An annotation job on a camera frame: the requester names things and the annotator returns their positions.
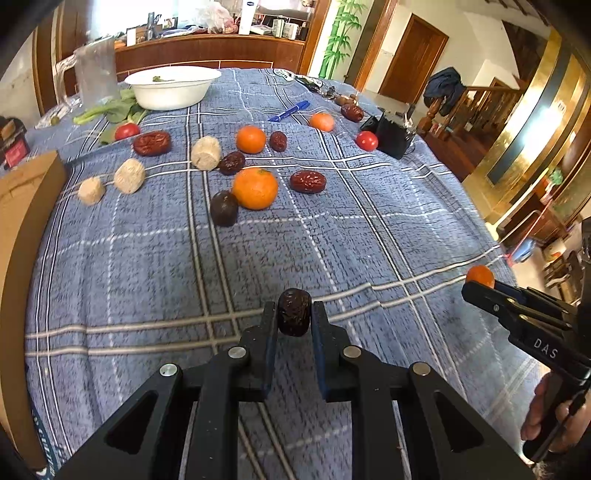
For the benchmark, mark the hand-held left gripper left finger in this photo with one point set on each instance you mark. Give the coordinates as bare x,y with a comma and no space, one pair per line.
270,350

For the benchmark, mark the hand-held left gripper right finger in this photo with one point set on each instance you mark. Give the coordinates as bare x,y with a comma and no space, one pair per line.
321,355

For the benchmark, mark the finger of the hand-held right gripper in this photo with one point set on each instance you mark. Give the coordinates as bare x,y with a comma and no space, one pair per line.
485,300
535,295

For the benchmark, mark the small orange mandarin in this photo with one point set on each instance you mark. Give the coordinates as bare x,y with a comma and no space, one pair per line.
322,122
480,276

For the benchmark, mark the dark wrinkled date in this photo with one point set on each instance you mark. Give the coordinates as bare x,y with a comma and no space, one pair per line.
293,311

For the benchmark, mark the dark round passion fruit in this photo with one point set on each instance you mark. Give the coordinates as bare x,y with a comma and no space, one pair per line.
224,208

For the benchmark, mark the large orange mandarin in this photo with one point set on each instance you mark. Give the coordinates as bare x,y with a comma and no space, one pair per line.
255,188

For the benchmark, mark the dark red date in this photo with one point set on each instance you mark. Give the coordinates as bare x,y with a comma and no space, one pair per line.
232,163
278,141

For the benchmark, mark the large beige cake piece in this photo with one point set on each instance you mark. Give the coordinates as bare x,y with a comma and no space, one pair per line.
206,153

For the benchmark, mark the small beige cake piece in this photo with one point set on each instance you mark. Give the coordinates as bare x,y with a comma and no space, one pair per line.
91,190

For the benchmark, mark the brown cardboard tray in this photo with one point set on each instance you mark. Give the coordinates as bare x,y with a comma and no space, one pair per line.
18,230

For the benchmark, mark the person's right hand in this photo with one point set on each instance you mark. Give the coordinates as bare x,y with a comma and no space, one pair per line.
538,410

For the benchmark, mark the blue plaid tablecloth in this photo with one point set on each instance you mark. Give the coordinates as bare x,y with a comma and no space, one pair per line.
323,240

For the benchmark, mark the black box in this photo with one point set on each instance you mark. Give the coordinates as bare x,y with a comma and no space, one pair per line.
392,136

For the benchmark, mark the wooden stair railing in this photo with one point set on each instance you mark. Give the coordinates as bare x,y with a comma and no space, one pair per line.
480,106

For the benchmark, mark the red cherry tomato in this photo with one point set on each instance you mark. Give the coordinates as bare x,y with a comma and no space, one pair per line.
127,131
367,141

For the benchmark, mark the medium orange mandarin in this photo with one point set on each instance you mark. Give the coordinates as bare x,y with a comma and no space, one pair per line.
251,139

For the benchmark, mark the dark blue jacket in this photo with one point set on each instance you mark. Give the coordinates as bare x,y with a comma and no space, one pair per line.
443,90

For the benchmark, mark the large red date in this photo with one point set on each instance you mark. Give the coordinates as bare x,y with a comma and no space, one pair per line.
152,143

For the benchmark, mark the blue marker pen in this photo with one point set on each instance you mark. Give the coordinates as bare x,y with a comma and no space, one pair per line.
288,111

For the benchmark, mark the brown wooden door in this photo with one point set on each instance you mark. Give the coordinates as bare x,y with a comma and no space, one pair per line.
413,60

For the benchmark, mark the bunch of keys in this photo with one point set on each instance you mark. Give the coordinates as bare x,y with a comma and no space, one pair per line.
318,85

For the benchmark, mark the white bowl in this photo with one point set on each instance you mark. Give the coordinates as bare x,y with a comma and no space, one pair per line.
173,94

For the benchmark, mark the green leafy vegetable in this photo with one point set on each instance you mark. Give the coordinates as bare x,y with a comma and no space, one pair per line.
120,110

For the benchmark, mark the green vegetable stalk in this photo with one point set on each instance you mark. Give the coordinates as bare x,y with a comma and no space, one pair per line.
162,79

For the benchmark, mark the wooden sideboard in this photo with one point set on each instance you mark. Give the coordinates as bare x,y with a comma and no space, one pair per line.
207,50

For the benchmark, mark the clear plastic pitcher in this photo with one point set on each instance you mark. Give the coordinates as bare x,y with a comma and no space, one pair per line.
94,74

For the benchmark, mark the dark jar with red label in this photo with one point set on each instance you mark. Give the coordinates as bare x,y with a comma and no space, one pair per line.
11,143

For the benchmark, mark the white bottle with blue cap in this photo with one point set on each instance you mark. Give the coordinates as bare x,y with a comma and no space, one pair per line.
249,16

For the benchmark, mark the clear plastic bag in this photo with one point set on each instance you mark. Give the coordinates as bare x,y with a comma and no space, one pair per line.
217,18

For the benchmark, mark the gold frame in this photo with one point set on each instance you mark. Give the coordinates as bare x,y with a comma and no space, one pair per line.
549,69

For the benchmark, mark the green bamboo wall decor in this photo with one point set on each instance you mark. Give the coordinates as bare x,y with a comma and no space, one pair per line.
339,37

